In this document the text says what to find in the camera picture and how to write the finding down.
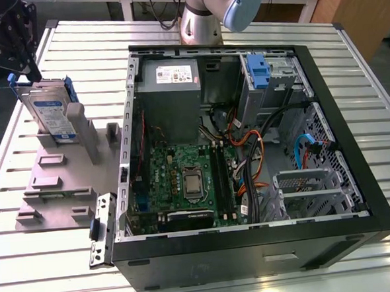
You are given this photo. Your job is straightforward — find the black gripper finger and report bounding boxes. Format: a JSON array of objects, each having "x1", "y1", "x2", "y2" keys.
[{"x1": 19, "y1": 45, "x2": 43, "y2": 83}]

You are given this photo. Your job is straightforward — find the hard disk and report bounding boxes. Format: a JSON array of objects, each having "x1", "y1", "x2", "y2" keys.
[{"x1": 7, "y1": 69, "x2": 80, "y2": 147}]

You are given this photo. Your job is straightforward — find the blue data wire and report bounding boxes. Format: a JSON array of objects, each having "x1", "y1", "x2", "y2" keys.
[{"x1": 292, "y1": 132, "x2": 320, "y2": 171}]

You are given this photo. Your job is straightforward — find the red wire with black plug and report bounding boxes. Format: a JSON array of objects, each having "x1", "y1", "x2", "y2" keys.
[{"x1": 303, "y1": 136, "x2": 338, "y2": 154}]

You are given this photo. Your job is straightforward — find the metal disk bay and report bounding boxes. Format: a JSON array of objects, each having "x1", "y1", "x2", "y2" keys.
[{"x1": 268, "y1": 165, "x2": 366, "y2": 222}]

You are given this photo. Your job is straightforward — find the grey parts rack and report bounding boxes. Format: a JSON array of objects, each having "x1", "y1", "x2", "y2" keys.
[{"x1": 9, "y1": 100, "x2": 128, "y2": 233}]

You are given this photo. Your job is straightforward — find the green RAM stick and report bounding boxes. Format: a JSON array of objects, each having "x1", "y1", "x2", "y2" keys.
[{"x1": 35, "y1": 189, "x2": 73, "y2": 199}]

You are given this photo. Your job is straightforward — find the grey power supply unit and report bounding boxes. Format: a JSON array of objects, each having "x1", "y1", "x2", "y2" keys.
[{"x1": 133, "y1": 55, "x2": 206, "y2": 149}]

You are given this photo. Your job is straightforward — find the green motherboard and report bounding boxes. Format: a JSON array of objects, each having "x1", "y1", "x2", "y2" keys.
[{"x1": 125, "y1": 141, "x2": 251, "y2": 235}]

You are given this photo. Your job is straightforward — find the CPU socket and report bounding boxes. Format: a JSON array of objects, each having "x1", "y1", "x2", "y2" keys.
[{"x1": 179, "y1": 164, "x2": 210, "y2": 205}]

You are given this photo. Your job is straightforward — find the silver CPU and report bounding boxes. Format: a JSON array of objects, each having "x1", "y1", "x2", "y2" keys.
[{"x1": 184, "y1": 175, "x2": 204, "y2": 198}]

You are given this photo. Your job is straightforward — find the black graphics card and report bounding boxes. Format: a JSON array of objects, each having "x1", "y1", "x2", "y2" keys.
[{"x1": 157, "y1": 209, "x2": 216, "y2": 234}]

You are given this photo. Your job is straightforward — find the black RAM slot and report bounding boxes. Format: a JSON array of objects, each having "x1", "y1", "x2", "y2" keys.
[{"x1": 209, "y1": 141, "x2": 229, "y2": 220}]

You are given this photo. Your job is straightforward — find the blue drive cage latch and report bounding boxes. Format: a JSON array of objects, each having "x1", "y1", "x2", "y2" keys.
[{"x1": 246, "y1": 52, "x2": 273, "y2": 91}]

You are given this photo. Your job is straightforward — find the metal optical drive cage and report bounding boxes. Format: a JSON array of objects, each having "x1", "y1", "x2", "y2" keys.
[{"x1": 234, "y1": 48, "x2": 315, "y2": 128}]

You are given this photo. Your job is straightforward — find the black open PC case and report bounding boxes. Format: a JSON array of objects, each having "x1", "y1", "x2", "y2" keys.
[{"x1": 98, "y1": 30, "x2": 390, "y2": 292}]

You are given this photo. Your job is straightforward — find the wooden cabinet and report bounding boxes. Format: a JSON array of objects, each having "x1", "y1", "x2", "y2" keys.
[{"x1": 311, "y1": 0, "x2": 390, "y2": 65}]

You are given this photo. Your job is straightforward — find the thin red wire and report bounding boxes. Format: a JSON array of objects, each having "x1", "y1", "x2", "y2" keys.
[{"x1": 131, "y1": 108, "x2": 151, "y2": 183}]

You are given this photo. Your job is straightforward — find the metal expansion slot bracket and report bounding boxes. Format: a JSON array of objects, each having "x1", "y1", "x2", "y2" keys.
[{"x1": 84, "y1": 191, "x2": 123, "y2": 271}]

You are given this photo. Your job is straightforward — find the yellow and black power wires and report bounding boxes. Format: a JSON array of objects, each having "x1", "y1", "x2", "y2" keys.
[{"x1": 198, "y1": 122, "x2": 225, "y2": 146}]

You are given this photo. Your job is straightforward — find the orange and yellow wire bundle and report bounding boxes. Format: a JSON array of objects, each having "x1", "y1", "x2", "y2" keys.
[{"x1": 229, "y1": 128, "x2": 272, "y2": 198}]

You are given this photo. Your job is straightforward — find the thick black cable bundle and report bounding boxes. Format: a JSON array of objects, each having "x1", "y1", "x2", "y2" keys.
[{"x1": 238, "y1": 100, "x2": 319, "y2": 224}]

